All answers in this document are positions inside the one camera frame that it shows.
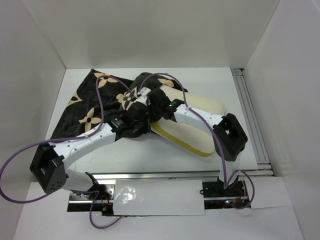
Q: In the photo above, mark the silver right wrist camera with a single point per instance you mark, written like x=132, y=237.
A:
x=144, y=91

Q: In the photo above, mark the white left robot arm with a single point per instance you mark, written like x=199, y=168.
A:
x=51, y=161

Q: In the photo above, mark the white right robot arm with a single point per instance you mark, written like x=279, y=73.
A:
x=228, y=136

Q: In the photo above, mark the white cover plate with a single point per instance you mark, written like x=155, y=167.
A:
x=167, y=197

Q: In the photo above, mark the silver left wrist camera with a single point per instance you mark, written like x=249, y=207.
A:
x=143, y=100

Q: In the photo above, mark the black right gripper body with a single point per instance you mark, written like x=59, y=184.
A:
x=154, y=112

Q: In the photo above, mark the black floral pillowcase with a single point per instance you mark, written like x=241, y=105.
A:
x=83, y=111

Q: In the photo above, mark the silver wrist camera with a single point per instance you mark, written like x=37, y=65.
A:
x=144, y=91
x=143, y=100

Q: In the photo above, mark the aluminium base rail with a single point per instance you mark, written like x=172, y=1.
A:
x=168, y=175

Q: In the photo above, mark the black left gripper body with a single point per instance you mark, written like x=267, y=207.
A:
x=141, y=127

